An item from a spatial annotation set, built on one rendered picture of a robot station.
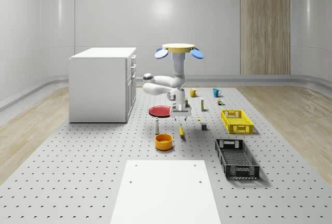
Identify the white cabinet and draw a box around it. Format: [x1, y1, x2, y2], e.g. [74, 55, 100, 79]
[68, 47, 137, 124]

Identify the yellow basket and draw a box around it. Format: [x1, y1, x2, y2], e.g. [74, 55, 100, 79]
[220, 109, 255, 134]

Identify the red plate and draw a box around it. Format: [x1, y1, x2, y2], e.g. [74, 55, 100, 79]
[148, 105, 173, 118]

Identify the dark grey basket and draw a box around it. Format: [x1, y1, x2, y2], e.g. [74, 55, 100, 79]
[214, 138, 260, 181]

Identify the white board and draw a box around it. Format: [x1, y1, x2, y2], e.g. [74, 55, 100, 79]
[109, 159, 222, 224]

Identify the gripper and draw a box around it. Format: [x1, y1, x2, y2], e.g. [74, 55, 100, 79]
[169, 105, 193, 122]

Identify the yellow bowl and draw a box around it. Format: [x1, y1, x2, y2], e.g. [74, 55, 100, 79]
[154, 133, 174, 151]

